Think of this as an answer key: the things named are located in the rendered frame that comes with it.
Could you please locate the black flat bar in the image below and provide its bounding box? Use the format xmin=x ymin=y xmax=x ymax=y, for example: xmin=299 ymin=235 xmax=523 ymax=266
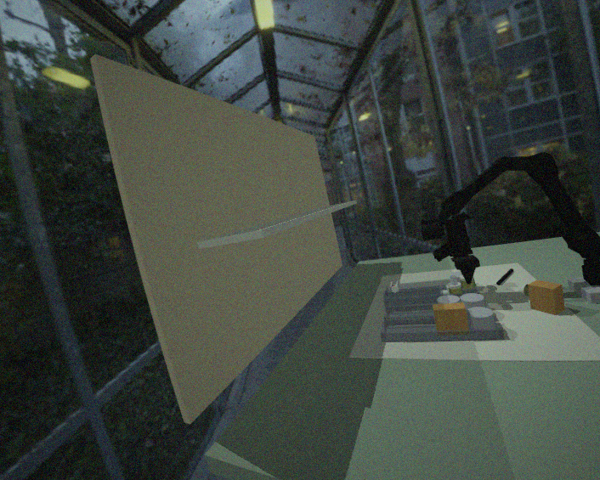
xmin=496 ymin=268 xmax=513 ymax=285

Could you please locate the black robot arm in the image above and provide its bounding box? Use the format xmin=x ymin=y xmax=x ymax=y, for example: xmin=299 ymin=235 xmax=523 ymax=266
xmin=421 ymin=152 xmax=600 ymax=285

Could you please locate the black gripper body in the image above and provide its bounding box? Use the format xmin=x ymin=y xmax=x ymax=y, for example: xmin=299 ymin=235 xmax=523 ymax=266
xmin=448 ymin=235 xmax=480 ymax=270

